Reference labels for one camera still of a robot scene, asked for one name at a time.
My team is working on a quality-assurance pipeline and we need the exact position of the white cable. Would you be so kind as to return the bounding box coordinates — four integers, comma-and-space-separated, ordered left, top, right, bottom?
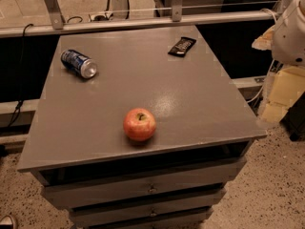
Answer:
246, 8, 279, 104

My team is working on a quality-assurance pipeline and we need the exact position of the floor power outlet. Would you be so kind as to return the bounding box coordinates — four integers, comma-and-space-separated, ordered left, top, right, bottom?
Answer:
89, 12, 113, 22

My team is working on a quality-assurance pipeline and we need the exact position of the red apple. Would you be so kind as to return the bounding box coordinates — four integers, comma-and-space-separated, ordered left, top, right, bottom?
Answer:
123, 108, 156, 141

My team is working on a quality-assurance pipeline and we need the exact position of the metal railing bar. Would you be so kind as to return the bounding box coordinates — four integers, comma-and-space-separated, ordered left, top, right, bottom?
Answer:
0, 9, 279, 38

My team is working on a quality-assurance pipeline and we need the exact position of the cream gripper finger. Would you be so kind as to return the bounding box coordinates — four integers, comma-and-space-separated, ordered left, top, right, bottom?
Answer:
258, 66, 305, 123
252, 26, 275, 51

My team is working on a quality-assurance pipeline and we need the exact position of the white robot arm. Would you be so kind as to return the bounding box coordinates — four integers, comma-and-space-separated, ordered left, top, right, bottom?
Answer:
252, 0, 305, 123

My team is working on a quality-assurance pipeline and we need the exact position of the shoe tip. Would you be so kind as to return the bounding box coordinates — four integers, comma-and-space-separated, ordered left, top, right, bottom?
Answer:
0, 215, 18, 229

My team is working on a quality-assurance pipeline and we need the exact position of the blue soda can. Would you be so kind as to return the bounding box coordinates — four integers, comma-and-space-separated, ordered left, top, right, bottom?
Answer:
61, 50, 97, 79

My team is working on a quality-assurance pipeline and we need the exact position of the grey drawer cabinet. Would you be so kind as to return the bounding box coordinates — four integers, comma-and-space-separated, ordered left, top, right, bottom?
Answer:
18, 27, 265, 229

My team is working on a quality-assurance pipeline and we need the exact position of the black hanging cable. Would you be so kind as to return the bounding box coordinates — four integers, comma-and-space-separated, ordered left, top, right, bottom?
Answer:
6, 23, 34, 129

